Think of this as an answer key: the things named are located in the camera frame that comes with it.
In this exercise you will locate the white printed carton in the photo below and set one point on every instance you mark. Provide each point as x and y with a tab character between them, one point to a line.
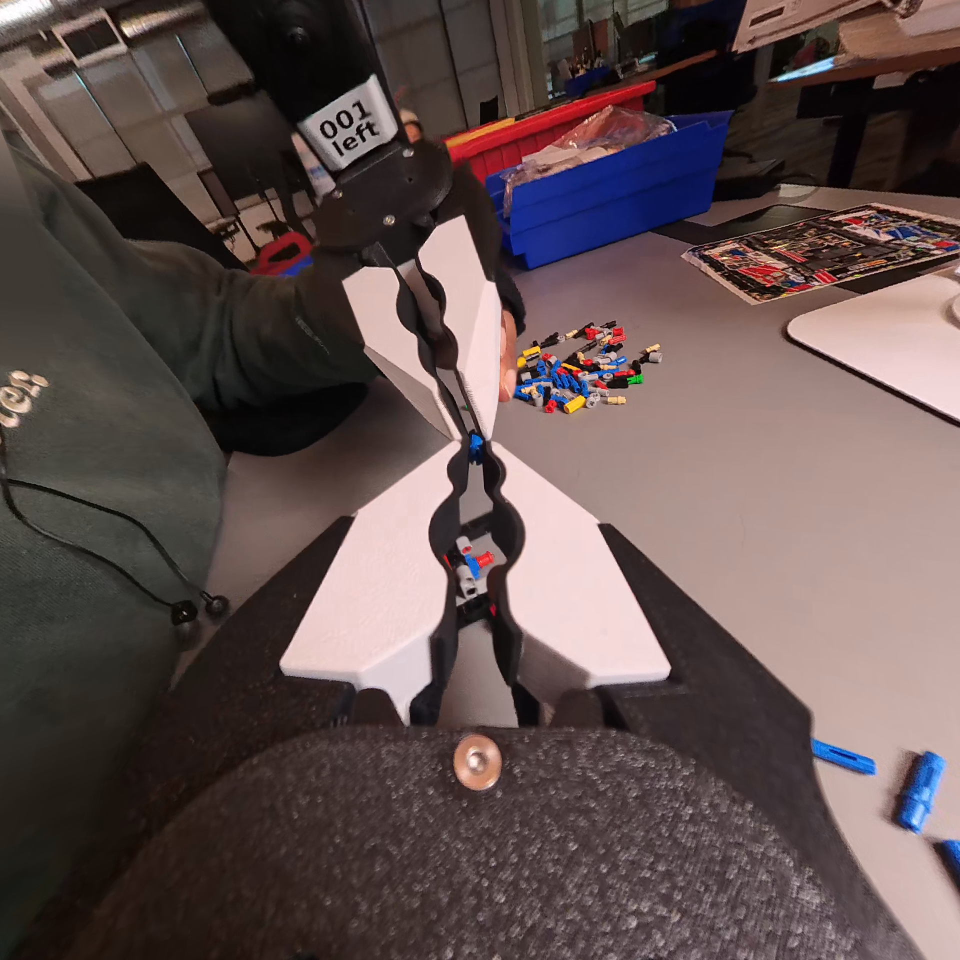
315	169

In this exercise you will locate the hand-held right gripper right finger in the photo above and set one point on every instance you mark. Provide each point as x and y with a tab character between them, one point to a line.
585	592

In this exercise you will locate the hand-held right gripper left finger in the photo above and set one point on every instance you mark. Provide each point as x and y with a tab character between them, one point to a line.
367	592

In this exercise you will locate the black lego frame assembly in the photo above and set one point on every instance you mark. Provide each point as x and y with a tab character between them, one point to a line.
466	574

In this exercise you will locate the black chair back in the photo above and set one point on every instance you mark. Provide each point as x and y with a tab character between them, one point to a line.
150	210

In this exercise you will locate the blue lego pin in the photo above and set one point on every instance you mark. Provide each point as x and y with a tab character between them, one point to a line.
474	448
921	791
844	756
952	859

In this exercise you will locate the pile of small lego pieces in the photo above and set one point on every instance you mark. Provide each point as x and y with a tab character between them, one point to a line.
577	375

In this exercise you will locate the person's left hand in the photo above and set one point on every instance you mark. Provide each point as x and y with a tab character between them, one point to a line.
508	360

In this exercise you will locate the person's left forearm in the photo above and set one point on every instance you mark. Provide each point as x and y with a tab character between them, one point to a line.
262	322

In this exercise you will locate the blue plastic bin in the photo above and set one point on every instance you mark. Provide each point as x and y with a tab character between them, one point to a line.
622	202

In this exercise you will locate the red plastic bin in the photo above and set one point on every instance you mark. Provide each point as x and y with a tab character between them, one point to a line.
525	135

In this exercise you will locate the lego instruction booklet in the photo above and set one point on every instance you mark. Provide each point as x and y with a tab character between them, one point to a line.
825	255
862	30

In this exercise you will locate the black knit cloth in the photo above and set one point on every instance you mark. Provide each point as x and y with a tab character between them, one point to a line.
300	427

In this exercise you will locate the clear bags of parts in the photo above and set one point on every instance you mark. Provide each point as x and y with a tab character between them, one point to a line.
600	142

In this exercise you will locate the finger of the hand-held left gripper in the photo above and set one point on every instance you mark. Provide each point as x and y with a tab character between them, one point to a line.
382	315
472	300

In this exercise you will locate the black wall monitor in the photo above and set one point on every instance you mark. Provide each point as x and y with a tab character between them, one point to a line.
232	150

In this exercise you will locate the wooden standing desk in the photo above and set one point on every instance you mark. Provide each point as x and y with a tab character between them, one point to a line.
862	75

